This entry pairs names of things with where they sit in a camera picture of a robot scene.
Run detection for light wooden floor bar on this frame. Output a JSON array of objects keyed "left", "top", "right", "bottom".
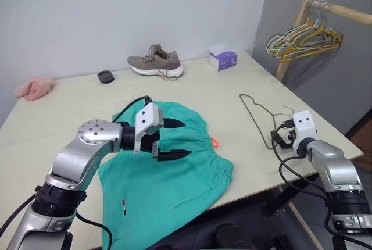
[{"left": 278, "top": 185, "right": 324, "bottom": 250}]

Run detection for dark rounded shape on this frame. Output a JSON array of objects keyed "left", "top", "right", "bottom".
[{"left": 213, "top": 223, "right": 248, "bottom": 250}]

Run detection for black table leg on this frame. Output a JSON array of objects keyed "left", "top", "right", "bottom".
[{"left": 262, "top": 177, "right": 320, "bottom": 218}]

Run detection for wooden clothes rack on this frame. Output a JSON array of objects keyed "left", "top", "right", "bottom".
[{"left": 274, "top": 0, "right": 372, "bottom": 83}]

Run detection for green shorts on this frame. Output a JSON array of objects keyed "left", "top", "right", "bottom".
[{"left": 98, "top": 101, "right": 235, "bottom": 250}]

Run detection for purple tissue box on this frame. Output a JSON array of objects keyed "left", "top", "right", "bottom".
[{"left": 208, "top": 49, "right": 239, "bottom": 72}]

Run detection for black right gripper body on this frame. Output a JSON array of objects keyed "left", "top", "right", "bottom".
[{"left": 277, "top": 119, "right": 298, "bottom": 149}]

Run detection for olive wire hanger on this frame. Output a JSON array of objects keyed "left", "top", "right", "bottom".
[{"left": 239, "top": 93, "right": 295, "bottom": 151}]

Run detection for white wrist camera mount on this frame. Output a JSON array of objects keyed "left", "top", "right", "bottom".
[
  {"left": 133, "top": 103, "right": 167, "bottom": 155},
  {"left": 291, "top": 109, "right": 319, "bottom": 151}
]

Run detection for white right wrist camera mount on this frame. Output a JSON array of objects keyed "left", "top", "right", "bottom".
[{"left": 291, "top": 109, "right": 319, "bottom": 151}]

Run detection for taupe sneaker with white sole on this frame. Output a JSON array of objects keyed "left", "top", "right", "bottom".
[{"left": 127, "top": 43, "right": 185, "bottom": 81}]

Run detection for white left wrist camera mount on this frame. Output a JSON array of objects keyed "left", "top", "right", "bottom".
[{"left": 133, "top": 103, "right": 167, "bottom": 155}]

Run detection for pink plush slipper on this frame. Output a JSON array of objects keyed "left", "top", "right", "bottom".
[{"left": 15, "top": 75, "right": 56, "bottom": 101}]

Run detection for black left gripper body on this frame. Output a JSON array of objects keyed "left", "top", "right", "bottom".
[{"left": 140, "top": 129, "right": 162, "bottom": 161}]

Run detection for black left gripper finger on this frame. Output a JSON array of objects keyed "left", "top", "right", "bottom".
[
  {"left": 163, "top": 117, "right": 187, "bottom": 130},
  {"left": 156, "top": 149, "right": 193, "bottom": 163}
]

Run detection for white tissue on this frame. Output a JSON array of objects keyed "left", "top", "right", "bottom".
[{"left": 209, "top": 43, "right": 234, "bottom": 56}]

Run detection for bunch of hangers on rack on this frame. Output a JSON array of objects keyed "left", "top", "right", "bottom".
[{"left": 273, "top": 0, "right": 345, "bottom": 59}]

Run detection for white wire hanger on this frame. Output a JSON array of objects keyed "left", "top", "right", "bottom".
[
  {"left": 266, "top": 0, "right": 335, "bottom": 55},
  {"left": 269, "top": 0, "right": 338, "bottom": 59}
]

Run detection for yellow wire hanger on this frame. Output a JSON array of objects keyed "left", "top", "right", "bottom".
[{"left": 278, "top": 1, "right": 345, "bottom": 63}]

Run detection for black round rubber pad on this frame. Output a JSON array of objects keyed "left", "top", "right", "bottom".
[{"left": 96, "top": 69, "right": 116, "bottom": 85}]

